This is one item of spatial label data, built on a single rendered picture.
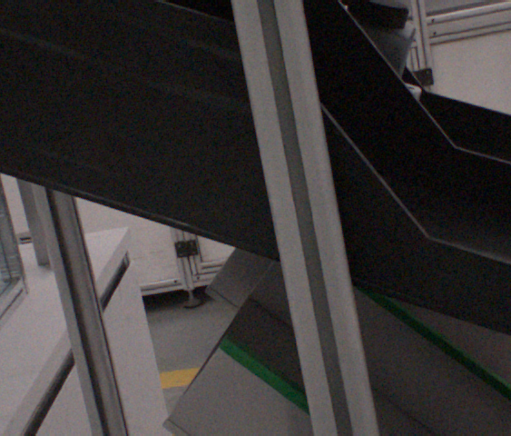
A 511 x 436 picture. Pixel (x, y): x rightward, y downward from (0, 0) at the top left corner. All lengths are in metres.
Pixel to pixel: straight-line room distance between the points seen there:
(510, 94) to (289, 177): 3.86
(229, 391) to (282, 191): 0.10
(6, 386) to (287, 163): 1.15
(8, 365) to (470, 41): 2.88
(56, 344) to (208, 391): 1.17
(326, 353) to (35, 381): 1.12
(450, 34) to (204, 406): 3.75
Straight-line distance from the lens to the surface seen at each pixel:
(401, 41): 0.56
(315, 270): 0.36
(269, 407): 0.42
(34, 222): 1.97
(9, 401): 1.43
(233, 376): 0.42
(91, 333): 0.73
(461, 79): 4.18
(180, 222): 0.40
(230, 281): 0.57
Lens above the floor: 1.36
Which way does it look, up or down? 14 degrees down
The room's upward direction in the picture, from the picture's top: 11 degrees counter-clockwise
